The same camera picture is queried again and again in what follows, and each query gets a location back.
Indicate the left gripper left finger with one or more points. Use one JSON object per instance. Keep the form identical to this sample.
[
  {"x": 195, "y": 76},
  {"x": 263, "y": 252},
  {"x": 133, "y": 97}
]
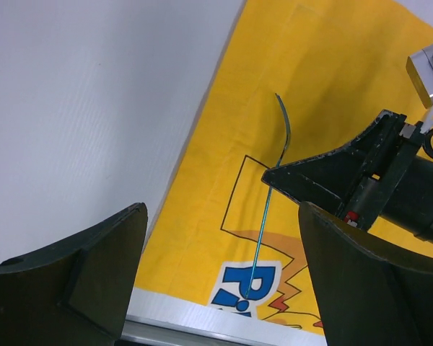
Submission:
[{"x": 75, "y": 291}]

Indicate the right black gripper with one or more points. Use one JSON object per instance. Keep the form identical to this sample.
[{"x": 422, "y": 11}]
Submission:
[{"x": 403, "y": 195}]

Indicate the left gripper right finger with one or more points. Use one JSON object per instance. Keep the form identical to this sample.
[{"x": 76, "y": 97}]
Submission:
[{"x": 368, "y": 290}]

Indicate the yellow pikachu placemat cloth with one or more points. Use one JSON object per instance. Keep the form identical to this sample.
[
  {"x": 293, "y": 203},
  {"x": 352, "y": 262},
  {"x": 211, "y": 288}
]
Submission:
[{"x": 298, "y": 78}]

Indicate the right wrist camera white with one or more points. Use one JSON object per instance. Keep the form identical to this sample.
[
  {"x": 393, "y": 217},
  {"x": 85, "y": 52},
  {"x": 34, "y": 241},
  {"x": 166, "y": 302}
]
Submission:
[{"x": 419, "y": 67}]

